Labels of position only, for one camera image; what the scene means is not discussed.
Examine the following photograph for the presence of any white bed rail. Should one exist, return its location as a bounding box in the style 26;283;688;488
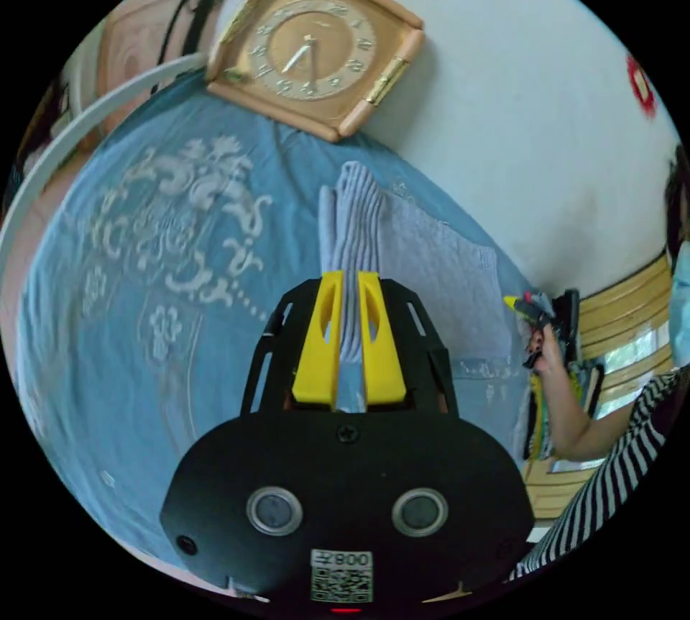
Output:
0;51;210;275

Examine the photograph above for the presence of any person's body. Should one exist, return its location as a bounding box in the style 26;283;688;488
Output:
506;144;690;583

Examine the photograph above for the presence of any bed with blue printed sheet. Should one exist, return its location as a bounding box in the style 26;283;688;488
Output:
14;70;540;573

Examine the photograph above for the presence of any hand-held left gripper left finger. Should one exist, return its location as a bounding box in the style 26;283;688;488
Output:
291;270;345;407

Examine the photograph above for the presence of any gray sweater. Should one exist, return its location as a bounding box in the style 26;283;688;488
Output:
316;160;512;415

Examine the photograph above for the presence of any person's right forearm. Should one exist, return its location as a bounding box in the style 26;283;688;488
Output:
540;360;643;461

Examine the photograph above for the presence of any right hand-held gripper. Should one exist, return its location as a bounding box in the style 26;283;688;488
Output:
503;291;557;368

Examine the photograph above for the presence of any tan wall clock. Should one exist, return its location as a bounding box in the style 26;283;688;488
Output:
206;0;426;144

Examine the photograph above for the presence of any person's right hand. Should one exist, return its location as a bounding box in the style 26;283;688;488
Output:
528;322;567;377

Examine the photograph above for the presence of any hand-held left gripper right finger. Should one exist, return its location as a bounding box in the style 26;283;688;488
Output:
357;271;408;406

